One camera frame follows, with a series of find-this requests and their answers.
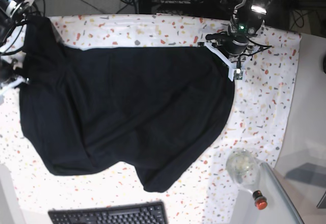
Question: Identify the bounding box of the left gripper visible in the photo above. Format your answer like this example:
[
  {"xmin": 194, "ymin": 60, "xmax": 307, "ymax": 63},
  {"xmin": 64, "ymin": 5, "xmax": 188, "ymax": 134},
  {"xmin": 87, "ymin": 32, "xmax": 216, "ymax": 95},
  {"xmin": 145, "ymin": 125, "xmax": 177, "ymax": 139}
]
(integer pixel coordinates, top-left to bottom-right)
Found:
[{"xmin": 198, "ymin": 29, "xmax": 265, "ymax": 81}]

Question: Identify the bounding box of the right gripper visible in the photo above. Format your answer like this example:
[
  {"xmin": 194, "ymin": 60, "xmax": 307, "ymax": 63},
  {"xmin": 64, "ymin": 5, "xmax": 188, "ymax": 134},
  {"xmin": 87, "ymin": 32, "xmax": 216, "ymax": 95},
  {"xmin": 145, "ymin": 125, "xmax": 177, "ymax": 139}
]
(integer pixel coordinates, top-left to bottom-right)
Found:
[{"xmin": 0, "ymin": 58, "xmax": 27, "ymax": 96}]

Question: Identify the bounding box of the black t-shirt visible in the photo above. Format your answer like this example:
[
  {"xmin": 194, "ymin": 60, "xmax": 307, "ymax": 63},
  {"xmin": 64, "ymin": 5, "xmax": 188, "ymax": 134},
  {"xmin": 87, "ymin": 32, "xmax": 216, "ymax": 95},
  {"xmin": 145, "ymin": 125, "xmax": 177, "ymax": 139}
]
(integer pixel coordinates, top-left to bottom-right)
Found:
[{"xmin": 19, "ymin": 16, "xmax": 235, "ymax": 192}]

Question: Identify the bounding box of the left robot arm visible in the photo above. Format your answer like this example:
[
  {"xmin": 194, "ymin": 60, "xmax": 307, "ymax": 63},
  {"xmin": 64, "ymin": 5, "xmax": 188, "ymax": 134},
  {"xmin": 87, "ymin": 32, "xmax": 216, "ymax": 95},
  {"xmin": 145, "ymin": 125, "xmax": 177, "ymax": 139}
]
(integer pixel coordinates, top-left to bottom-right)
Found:
[{"xmin": 198, "ymin": 0, "xmax": 272, "ymax": 81}]

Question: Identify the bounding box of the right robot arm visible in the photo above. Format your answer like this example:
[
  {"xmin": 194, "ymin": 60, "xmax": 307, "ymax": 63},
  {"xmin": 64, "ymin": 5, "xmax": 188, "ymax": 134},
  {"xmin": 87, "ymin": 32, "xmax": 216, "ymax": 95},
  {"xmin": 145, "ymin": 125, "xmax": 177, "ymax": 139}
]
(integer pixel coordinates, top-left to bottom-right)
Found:
[{"xmin": 1, "ymin": 0, "xmax": 35, "ymax": 96}]

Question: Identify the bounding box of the terrazzo pattern tablecloth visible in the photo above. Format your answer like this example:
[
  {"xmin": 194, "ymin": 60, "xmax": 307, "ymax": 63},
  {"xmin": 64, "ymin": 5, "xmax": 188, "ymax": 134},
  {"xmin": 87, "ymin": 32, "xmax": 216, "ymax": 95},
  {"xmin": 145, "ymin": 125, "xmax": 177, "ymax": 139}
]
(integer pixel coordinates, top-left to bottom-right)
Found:
[{"xmin": 1, "ymin": 14, "xmax": 301, "ymax": 223}]

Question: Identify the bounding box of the clear glass bottle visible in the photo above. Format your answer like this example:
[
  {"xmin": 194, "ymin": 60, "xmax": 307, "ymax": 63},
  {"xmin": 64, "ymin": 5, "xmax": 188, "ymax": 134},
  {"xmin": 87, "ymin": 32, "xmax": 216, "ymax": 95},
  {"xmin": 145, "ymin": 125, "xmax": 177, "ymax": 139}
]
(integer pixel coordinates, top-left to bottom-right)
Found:
[{"xmin": 226, "ymin": 149, "xmax": 261, "ymax": 194}]

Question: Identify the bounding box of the red bottle cap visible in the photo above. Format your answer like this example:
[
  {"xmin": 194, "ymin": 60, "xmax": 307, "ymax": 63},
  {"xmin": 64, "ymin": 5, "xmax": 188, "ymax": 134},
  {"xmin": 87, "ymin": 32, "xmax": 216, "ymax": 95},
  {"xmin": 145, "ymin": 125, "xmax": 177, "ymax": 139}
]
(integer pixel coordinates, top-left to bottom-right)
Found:
[{"xmin": 252, "ymin": 190, "xmax": 268, "ymax": 210}]

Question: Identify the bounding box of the black computer keyboard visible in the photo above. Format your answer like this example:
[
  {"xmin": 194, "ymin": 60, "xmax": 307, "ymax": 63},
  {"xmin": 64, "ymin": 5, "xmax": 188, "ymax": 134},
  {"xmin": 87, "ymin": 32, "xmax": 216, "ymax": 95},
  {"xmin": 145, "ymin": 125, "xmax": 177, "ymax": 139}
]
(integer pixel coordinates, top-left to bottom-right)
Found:
[{"xmin": 48, "ymin": 201, "xmax": 169, "ymax": 224}]

